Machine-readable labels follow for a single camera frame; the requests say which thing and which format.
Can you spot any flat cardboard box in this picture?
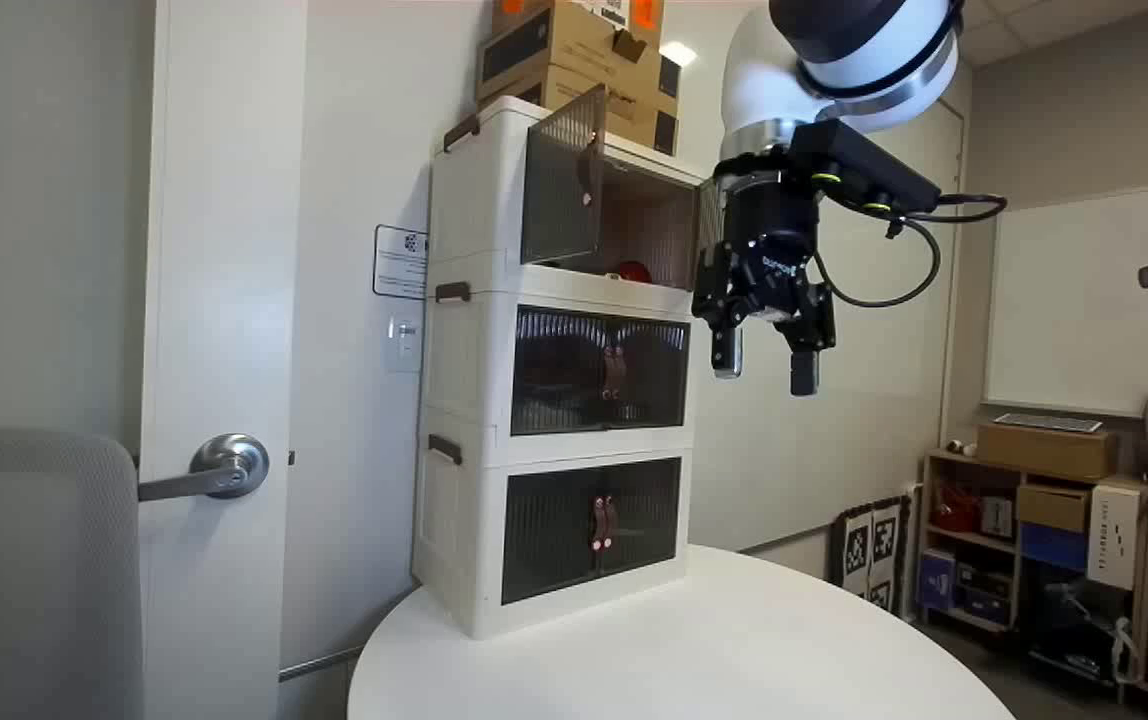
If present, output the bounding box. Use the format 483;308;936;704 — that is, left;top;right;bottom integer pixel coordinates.
970;417;1120;486

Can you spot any white wall sign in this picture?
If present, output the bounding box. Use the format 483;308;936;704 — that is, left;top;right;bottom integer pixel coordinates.
369;218;431;305

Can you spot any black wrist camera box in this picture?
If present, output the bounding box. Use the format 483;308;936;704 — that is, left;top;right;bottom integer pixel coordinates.
783;116;942;222

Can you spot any white whiteboard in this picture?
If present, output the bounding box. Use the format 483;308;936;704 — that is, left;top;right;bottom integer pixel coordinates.
982;173;1148;424

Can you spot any white room door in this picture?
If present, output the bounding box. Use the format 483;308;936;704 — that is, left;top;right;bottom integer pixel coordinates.
131;0;311;720

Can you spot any small cardboard box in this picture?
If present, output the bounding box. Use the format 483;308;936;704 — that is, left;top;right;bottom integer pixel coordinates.
1015;477;1093;537

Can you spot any small white box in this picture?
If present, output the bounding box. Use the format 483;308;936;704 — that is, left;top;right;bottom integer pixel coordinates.
657;37;702;72

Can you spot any black white marker board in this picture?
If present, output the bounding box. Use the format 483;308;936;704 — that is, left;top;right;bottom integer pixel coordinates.
836;493;915;615

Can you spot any blue storage bin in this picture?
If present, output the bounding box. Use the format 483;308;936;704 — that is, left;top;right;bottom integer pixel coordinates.
1015;519;1093;574

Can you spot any white rectangular device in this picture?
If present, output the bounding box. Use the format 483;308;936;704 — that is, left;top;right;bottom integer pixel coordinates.
1082;477;1148;595

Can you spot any white stacked storage cabinet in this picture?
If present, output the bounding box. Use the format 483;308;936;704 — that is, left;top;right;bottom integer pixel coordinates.
407;93;706;641

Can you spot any silver lever door handle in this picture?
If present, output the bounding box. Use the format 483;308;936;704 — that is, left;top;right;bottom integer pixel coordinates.
131;432;271;506

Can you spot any dark translucent cabinet door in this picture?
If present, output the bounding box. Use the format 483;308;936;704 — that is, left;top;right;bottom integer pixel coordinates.
513;305;618;436
498;469;605;608
595;457;685;580
519;80;610;273
606;314;692;432

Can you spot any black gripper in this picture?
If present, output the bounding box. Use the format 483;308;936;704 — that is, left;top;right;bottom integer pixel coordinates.
692;156;845;399

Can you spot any brown cardboard box orange tape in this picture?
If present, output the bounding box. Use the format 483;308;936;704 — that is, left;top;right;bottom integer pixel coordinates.
470;0;685;156

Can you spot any white wall switch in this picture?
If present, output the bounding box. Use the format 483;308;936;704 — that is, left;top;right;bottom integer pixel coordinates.
385;314;423;363

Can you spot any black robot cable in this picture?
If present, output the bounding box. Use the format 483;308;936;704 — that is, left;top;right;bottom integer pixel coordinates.
809;193;1010;311

